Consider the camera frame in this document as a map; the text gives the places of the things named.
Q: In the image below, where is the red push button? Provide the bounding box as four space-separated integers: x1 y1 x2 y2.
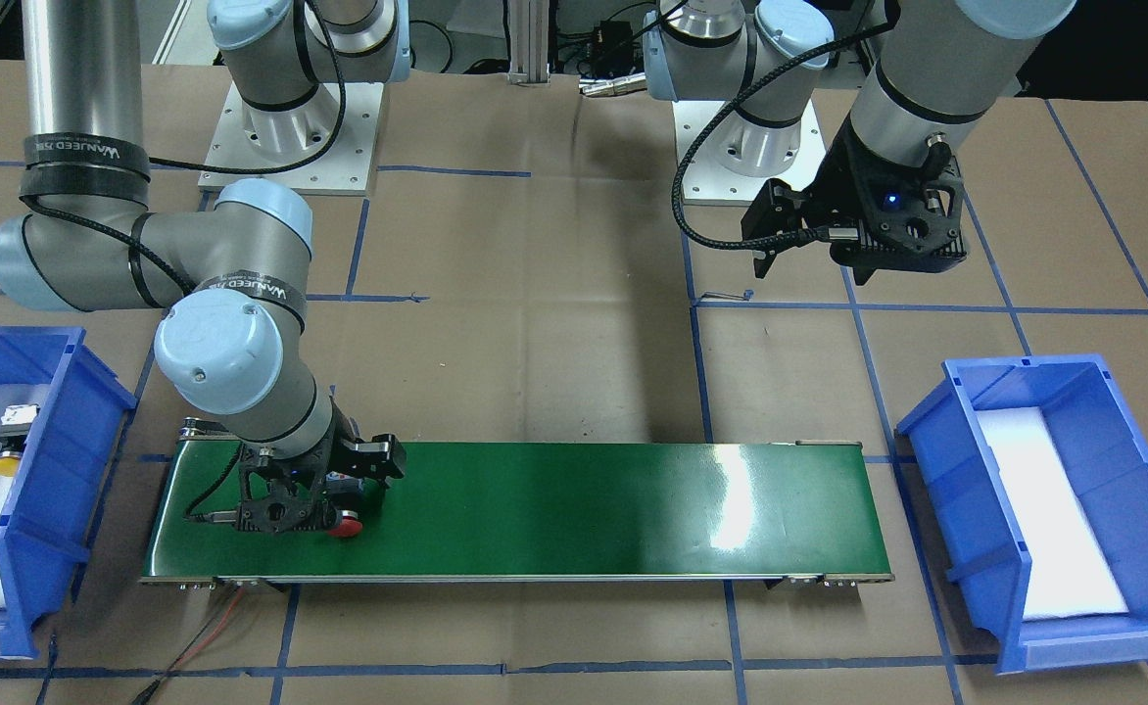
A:
326 473 364 539

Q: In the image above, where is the yellow push button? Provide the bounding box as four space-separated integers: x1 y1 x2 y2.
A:
0 404 41 478

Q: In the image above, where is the green conveyor belt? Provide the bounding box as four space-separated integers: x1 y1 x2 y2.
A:
141 429 893 586

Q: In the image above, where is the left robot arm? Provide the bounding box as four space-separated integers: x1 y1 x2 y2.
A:
642 1 1073 285

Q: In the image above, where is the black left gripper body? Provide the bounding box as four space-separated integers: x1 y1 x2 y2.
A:
807 126 968 271

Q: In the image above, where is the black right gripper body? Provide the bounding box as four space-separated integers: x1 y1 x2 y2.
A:
233 406 357 533

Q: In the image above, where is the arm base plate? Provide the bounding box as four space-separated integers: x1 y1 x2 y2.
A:
683 102 828 206
203 83 385 197

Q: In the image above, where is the red black conveyor wire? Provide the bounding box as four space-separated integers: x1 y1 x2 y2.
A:
129 584 246 705

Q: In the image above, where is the aluminium frame post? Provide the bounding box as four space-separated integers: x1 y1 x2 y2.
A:
505 0 554 85

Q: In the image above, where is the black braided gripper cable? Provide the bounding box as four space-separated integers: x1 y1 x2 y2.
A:
670 20 900 251

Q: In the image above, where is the blue bin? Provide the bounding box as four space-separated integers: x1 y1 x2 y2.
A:
0 326 135 659
899 355 1148 674

